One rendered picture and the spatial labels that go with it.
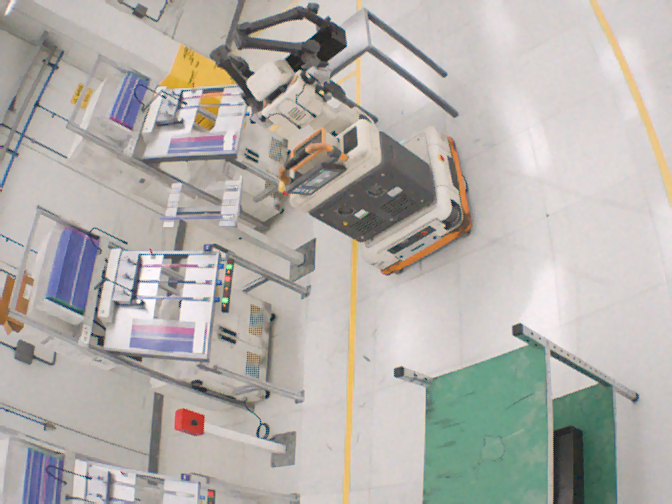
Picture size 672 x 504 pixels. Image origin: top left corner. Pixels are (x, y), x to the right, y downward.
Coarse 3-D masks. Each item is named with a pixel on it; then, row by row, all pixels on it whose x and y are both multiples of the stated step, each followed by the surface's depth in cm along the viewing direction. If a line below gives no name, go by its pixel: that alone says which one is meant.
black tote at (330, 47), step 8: (336, 24) 332; (328, 32) 337; (336, 32) 327; (344, 32) 334; (320, 40) 342; (328, 40) 323; (336, 40) 323; (344, 40) 329; (320, 48) 327; (328, 48) 328; (336, 48) 328; (344, 48) 328; (288, 56) 351; (320, 56) 333; (328, 56) 333; (296, 64) 358; (304, 64) 337
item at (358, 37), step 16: (352, 16) 362; (368, 16) 360; (352, 32) 353; (368, 32) 342; (352, 48) 344; (368, 48) 334; (416, 48) 384; (336, 64) 350; (432, 64) 394; (416, 80) 356; (336, 96) 419; (432, 96) 365; (368, 112) 437; (448, 112) 377
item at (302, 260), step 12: (228, 228) 405; (240, 228) 408; (252, 240) 416; (264, 240) 419; (312, 240) 441; (276, 252) 428; (288, 252) 431; (300, 252) 446; (312, 252) 436; (300, 264) 440; (312, 264) 431; (300, 276) 435
